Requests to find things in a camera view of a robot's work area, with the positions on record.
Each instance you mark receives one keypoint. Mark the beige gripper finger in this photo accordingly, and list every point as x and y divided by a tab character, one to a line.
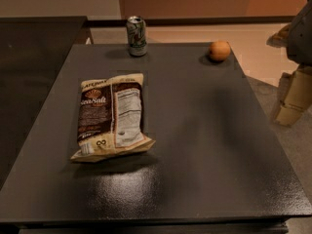
294	96

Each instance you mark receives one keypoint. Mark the green 7up soda can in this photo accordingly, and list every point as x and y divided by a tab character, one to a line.
136	36

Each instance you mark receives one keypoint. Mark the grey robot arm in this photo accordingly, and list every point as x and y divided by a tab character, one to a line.
299	47

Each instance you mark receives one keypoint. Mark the orange fruit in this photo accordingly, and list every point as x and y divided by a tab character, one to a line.
219	51

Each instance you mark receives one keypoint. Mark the sea salt chips bag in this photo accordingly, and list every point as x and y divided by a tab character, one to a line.
110	119

